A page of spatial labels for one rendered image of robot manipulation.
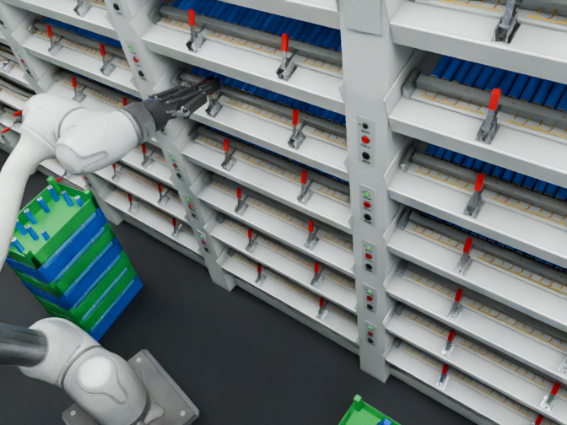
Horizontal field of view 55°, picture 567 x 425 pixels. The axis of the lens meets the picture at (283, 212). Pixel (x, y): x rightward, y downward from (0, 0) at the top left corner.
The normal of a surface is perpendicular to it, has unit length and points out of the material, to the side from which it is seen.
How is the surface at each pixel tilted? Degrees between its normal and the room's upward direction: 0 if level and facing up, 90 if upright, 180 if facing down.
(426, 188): 19
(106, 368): 9
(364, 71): 90
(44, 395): 0
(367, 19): 90
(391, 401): 0
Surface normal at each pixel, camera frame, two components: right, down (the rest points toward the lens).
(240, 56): -0.32, -0.44
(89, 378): 0.01, -0.60
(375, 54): -0.60, 0.64
